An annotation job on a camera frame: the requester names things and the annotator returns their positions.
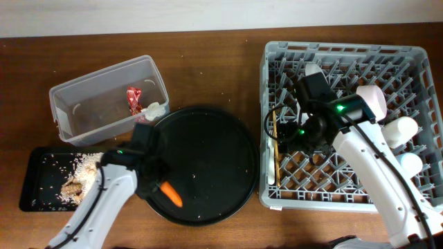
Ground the light blue cup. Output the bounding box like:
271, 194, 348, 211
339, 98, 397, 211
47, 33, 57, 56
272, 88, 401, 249
395, 153, 423, 179

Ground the white plastic fork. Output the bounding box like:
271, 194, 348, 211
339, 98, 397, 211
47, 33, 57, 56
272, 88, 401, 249
267, 138, 275, 185

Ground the wooden chopstick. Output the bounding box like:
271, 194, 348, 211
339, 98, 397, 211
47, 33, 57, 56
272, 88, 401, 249
272, 110, 280, 187

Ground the grey plastic dishwasher rack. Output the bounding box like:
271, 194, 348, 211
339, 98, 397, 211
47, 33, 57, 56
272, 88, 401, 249
259, 41, 442, 212

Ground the orange carrot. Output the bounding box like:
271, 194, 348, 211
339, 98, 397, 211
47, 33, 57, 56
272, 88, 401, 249
160, 181, 183, 208

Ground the pile of rice and shells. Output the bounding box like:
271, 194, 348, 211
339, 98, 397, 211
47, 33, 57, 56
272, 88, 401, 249
30, 151, 105, 208

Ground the brown walnut shell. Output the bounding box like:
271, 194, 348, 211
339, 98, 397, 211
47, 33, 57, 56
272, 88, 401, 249
61, 183, 82, 196

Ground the pink bowl with food scraps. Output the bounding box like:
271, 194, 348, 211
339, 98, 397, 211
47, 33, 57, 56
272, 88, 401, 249
356, 85, 388, 122

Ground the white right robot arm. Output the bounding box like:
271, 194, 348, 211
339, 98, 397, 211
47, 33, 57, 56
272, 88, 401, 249
279, 73, 442, 248

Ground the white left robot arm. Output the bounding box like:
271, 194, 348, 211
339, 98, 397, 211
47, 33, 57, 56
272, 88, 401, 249
47, 124, 183, 249

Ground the red snack wrapper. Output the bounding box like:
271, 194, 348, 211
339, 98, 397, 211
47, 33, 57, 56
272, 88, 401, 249
127, 86, 143, 116

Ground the rectangular black tray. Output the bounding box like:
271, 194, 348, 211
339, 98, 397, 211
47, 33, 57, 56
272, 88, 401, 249
19, 147, 105, 212

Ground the white paper cup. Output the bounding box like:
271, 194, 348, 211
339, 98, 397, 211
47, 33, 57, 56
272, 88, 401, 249
381, 116, 418, 149

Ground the pale grey plate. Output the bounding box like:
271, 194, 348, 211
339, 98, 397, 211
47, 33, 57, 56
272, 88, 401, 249
305, 63, 324, 76

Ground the round black tray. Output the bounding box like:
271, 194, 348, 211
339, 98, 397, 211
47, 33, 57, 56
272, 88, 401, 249
146, 107, 260, 226

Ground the white tissue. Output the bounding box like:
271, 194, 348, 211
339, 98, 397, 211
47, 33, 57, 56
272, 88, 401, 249
142, 102, 167, 122

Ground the clear plastic waste bin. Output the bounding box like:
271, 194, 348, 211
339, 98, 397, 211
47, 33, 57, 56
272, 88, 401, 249
49, 55, 170, 146

